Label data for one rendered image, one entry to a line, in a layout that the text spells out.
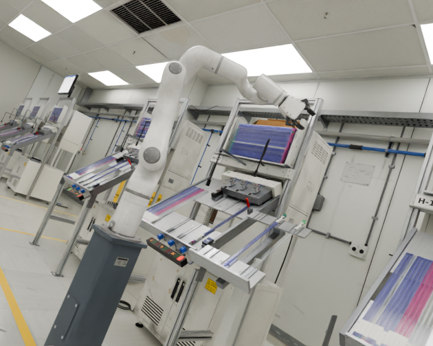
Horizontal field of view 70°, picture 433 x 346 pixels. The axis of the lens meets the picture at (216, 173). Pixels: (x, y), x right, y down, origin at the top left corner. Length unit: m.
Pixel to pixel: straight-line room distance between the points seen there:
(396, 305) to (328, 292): 2.05
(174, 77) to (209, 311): 1.30
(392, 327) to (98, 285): 1.07
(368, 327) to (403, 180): 2.28
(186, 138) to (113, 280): 2.10
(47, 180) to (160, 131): 4.87
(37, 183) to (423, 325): 5.69
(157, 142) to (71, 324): 0.79
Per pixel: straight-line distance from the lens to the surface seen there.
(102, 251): 1.37
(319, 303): 3.41
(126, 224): 1.38
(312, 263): 3.46
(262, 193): 1.98
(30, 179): 6.08
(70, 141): 6.15
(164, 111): 1.42
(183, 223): 1.93
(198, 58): 1.52
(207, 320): 1.98
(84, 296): 1.42
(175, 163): 3.21
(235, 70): 1.52
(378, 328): 1.28
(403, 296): 1.39
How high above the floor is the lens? 0.94
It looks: 7 degrees up
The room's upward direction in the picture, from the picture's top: 22 degrees clockwise
